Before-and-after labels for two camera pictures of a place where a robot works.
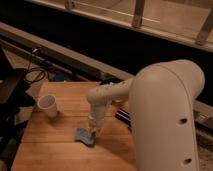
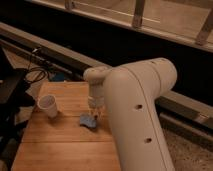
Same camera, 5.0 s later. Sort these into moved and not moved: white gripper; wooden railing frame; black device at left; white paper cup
Moved: white gripper
Not moved: black device at left; wooden railing frame; white paper cup
